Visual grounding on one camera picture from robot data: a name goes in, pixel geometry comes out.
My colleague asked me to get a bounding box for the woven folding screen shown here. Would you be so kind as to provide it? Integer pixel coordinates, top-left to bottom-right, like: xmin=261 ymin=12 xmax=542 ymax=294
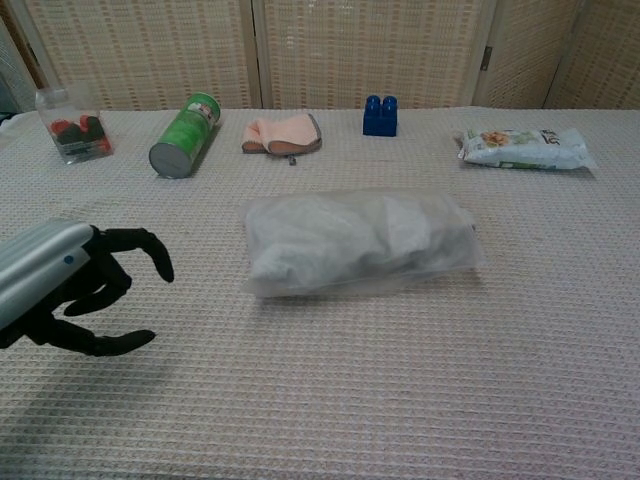
xmin=0 ymin=0 xmax=640 ymax=111

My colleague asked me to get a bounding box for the blue toy building block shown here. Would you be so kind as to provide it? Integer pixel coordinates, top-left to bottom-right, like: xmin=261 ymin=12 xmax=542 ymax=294
xmin=362 ymin=94 xmax=400 ymax=138

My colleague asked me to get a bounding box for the clear plastic box with items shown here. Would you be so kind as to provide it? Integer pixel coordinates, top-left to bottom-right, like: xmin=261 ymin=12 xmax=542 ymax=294
xmin=34 ymin=82 xmax=116 ymax=165

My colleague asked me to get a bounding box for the white snack packet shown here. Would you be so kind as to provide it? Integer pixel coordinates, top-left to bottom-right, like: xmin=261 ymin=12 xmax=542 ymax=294
xmin=453 ymin=126 xmax=599 ymax=174

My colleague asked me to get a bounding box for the pink folded towel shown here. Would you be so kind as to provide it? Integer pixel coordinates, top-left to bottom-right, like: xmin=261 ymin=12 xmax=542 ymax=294
xmin=241 ymin=112 xmax=324 ymax=167

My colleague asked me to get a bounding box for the beige woven tablecloth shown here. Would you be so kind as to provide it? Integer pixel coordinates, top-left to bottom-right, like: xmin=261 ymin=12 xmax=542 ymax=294
xmin=0 ymin=104 xmax=640 ymax=480

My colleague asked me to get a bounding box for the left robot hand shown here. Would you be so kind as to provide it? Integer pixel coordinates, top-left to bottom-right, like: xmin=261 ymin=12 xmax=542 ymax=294
xmin=0 ymin=218 xmax=176 ymax=357

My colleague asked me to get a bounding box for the transparent plastic bag with cloth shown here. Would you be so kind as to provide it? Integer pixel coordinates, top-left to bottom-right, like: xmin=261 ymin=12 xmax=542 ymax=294
xmin=241 ymin=188 xmax=485 ymax=299

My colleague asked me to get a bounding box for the green cylindrical chip can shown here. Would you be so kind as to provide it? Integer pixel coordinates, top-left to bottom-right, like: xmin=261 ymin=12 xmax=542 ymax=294
xmin=148 ymin=91 xmax=223 ymax=179

